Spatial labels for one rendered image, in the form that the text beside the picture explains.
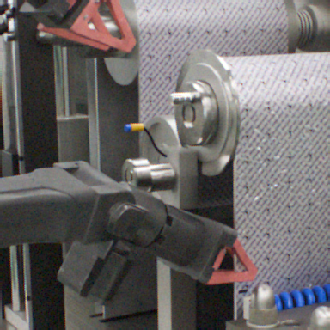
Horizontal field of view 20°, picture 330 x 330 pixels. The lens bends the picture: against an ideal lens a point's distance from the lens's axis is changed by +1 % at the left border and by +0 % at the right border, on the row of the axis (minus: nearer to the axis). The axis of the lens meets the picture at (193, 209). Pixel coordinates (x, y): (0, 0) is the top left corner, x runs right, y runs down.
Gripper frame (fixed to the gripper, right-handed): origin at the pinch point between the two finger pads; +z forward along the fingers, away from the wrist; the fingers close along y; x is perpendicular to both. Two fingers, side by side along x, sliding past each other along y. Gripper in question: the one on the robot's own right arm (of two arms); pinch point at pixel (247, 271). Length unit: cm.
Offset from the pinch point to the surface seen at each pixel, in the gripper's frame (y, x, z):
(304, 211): 0.3, 9.4, 3.5
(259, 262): 0.3, 1.6, 0.6
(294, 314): 6.2, -2.2, 3.8
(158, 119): -18.2, 13.0, -10.0
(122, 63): -30.7, 19.1, -12.4
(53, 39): -29.9, 16.9, -23.0
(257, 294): 7.4, -1.9, -3.0
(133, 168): -8.2, 5.1, -15.2
